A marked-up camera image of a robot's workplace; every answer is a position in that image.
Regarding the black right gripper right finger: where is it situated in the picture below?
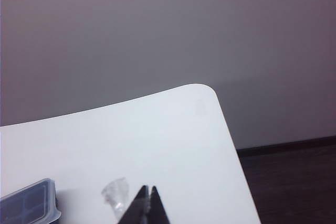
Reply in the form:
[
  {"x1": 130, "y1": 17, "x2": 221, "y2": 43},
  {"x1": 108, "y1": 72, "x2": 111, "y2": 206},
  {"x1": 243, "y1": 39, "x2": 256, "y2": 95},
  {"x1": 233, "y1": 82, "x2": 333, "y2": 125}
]
[{"x1": 149, "y1": 185, "x2": 172, "y2": 224}]

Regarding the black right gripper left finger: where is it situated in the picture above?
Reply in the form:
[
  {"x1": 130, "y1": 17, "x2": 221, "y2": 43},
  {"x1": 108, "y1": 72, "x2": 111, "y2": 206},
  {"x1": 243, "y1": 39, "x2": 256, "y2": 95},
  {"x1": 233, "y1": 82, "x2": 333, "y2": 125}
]
[{"x1": 117, "y1": 185, "x2": 149, "y2": 224}]

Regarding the clear crumpled plastic piece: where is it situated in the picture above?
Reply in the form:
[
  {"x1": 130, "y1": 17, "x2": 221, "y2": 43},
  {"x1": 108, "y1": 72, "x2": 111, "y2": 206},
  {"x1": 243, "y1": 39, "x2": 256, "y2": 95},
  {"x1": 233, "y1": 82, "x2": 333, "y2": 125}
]
[{"x1": 101, "y1": 178, "x2": 130, "y2": 219}]

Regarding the clear plastic tray lid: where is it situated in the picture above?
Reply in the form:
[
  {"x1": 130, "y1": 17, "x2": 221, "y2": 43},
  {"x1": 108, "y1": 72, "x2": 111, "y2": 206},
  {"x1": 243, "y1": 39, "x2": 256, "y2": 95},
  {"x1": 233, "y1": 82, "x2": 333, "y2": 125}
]
[{"x1": 0, "y1": 178, "x2": 59, "y2": 224}]

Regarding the blue ice cube tray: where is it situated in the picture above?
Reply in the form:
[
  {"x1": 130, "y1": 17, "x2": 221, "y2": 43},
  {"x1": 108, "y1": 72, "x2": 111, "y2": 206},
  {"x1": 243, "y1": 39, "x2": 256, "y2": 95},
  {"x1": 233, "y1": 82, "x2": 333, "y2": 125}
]
[{"x1": 0, "y1": 179, "x2": 62, "y2": 224}]

